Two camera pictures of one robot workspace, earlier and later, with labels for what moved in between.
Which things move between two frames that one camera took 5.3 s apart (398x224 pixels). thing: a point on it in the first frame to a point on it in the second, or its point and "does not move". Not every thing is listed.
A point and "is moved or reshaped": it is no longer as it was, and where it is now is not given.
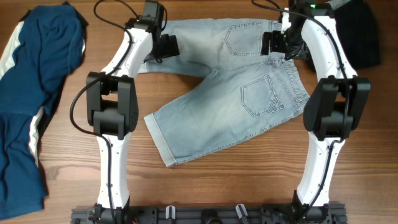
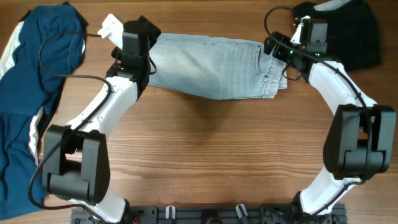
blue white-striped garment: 42,47 does not move
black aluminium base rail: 210,215 does not move
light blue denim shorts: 248,90 is moved or reshaped
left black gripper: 170,46 to 155,32
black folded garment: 357,33 does not move
